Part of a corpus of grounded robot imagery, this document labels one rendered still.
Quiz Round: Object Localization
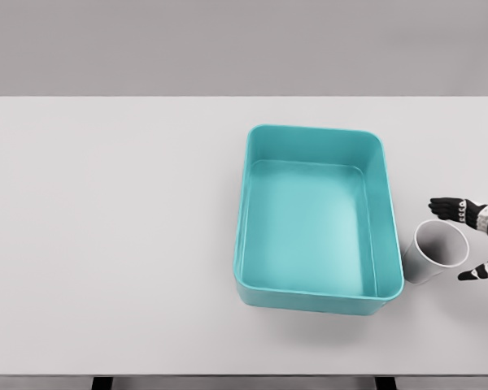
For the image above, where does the white paper cup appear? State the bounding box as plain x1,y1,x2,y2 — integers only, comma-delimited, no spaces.
402,219,470,285

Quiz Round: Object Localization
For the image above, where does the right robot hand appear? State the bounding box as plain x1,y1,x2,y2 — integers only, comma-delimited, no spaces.
428,197,488,282

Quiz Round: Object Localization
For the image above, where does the teal plastic basket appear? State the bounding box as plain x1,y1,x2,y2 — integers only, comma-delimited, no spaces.
232,123,405,317

